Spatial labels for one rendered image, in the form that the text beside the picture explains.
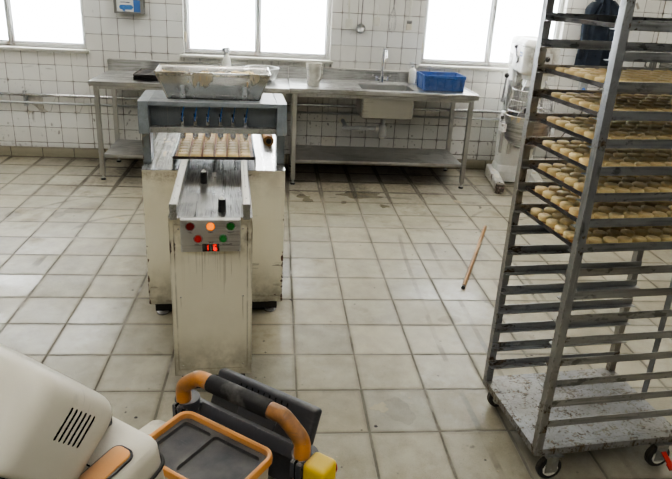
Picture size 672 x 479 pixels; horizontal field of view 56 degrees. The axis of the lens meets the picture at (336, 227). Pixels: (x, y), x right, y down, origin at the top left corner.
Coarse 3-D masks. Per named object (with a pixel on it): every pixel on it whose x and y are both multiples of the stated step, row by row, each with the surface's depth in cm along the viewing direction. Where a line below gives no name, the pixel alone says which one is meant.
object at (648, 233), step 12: (540, 216) 241; (552, 216) 243; (564, 216) 242; (552, 228) 234; (564, 228) 229; (600, 228) 233; (612, 228) 235; (624, 228) 234; (636, 228) 235; (648, 228) 236; (660, 228) 237; (588, 240) 221; (600, 240) 219; (612, 240) 220; (624, 240) 221; (636, 240) 222; (648, 240) 224; (660, 240) 224
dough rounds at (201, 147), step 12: (180, 144) 341; (192, 144) 343; (204, 144) 344; (216, 144) 346; (228, 144) 342; (240, 144) 343; (204, 156) 319; (216, 156) 320; (228, 156) 321; (240, 156) 325; (252, 156) 326
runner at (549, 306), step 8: (512, 304) 268; (520, 304) 269; (528, 304) 270; (536, 304) 271; (544, 304) 271; (552, 304) 272; (576, 304) 275; (584, 304) 276; (592, 304) 277; (600, 304) 278; (608, 304) 278; (616, 304) 279; (624, 304) 280; (632, 304) 280; (504, 312) 267; (512, 312) 267; (520, 312) 268; (528, 312) 268; (536, 312) 269
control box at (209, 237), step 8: (184, 224) 254; (200, 224) 255; (216, 224) 256; (224, 224) 257; (240, 224) 258; (184, 232) 255; (192, 232) 256; (200, 232) 256; (208, 232) 257; (216, 232) 257; (224, 232) 258; (232, 232) 258; (240, 232) 259; (184, 240) 257; (192, 240) 257; (208, 240) 258; (216, 240) 259; (232, 240) 260; (240, 240) 260; (184, 248) 258; (192, 248) 258; (200, 248) 259; (224, 248) 260; (232, 248) 261; (240, 248) 262
